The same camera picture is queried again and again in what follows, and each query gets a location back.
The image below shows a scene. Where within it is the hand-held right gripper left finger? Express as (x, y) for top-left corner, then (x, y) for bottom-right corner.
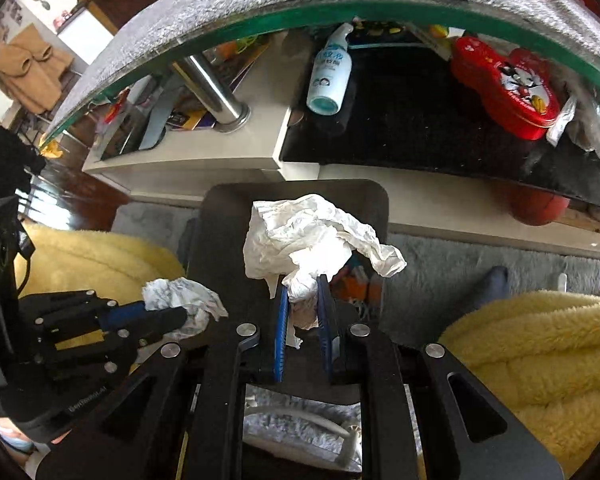
(35, 285), (291, 480)

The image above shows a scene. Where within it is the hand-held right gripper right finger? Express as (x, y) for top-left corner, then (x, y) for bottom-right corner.
(316, 274), (566, 480)

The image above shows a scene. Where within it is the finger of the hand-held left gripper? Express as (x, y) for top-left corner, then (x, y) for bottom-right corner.
(40, 307), (188, 361)
(17, 290), (148, 331)

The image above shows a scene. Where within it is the grey-white paper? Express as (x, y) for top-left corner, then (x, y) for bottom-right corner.
(141, 277), (229, 341)

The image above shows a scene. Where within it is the white tissue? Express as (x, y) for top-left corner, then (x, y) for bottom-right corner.
(243, 193), (407, 351)

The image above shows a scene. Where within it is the black trash bin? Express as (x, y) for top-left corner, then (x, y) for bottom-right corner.
(177, 178), (396, 406)

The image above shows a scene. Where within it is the orange wrapper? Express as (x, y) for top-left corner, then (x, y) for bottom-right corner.
(332, 260), (383, 311)

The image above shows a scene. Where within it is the person's left leg yellow fleece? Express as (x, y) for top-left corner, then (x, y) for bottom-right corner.
(12, 224), (187, 311)

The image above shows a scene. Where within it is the person's leg yellow fleece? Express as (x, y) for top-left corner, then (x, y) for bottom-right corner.
(439, 290), (600, 477)
(12, 224), (187, 311)

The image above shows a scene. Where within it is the dark grey sock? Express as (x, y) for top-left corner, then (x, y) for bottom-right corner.
(462, 266), (511, 321)

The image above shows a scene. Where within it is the white table lower shelf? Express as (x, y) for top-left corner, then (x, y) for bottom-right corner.
(82, 30), (600, 261)

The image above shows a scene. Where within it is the black fuzzy cloth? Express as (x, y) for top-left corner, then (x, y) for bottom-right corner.
(0, 125), (46, 201)

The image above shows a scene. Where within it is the person's right leg yellow fleece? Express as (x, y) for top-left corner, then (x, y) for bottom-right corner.
(439, 290), (600, 477)

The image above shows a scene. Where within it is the metal table leg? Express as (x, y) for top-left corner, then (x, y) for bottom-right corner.
(172, 55), (252, 133)

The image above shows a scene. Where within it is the white lotion bottle teal base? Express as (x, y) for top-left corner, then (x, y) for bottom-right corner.
(306, 22), (355, 115)

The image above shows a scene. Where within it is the beige coat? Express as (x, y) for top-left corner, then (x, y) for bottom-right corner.
(0, 25), (76, 116)

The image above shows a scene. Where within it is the white board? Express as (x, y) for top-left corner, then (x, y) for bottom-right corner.
(55, 7), (121, 66)

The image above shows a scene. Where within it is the red cartoon tin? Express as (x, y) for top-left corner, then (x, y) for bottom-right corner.
(450, 35), (562, 141)

